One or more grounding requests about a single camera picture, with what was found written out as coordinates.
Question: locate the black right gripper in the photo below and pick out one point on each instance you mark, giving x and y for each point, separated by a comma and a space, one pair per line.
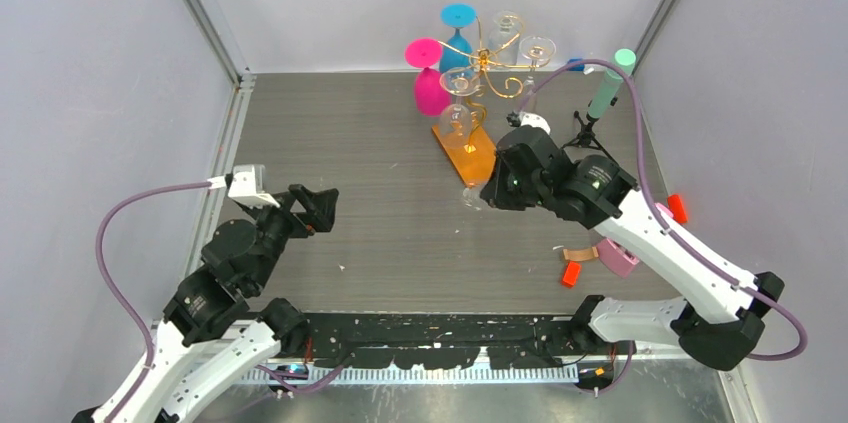
495, 193

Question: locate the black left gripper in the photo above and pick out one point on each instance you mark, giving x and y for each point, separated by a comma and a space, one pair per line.
322, 203

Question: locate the clear wine glass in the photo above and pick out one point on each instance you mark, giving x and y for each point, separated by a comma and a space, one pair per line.
456, 122
503, 40
470, 197

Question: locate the pink wine glass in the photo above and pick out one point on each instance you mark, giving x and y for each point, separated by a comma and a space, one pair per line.
430, 97

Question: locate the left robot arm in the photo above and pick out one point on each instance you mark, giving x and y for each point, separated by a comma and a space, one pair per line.
235, 266

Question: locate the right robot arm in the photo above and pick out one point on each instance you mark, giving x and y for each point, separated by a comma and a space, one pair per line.
716, 319

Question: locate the clear flute glass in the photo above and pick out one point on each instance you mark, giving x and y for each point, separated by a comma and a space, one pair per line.
538, 50

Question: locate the blue wine glass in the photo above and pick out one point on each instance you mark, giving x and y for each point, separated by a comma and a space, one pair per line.
456, 54

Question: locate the small orange block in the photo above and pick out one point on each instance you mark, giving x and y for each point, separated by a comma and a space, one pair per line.
571, 274

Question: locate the small blue block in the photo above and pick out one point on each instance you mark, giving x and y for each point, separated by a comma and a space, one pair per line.
576, 65

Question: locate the green microphone on tripod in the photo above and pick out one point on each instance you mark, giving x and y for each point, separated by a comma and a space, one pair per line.
604, 98

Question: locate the black base bar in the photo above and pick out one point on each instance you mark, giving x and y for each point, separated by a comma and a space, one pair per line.
441, 341

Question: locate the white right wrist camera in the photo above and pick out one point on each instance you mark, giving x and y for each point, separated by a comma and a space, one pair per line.
530, 119

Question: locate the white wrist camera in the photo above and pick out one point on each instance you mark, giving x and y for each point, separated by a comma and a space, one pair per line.
530, 119
245, 186

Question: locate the gold wire glass rack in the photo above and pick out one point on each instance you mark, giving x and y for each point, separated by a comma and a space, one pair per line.
474, 162

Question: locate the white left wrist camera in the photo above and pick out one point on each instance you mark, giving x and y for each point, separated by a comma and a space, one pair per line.
245, 186

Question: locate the red block at wall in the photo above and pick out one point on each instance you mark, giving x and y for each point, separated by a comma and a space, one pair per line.
677, 209

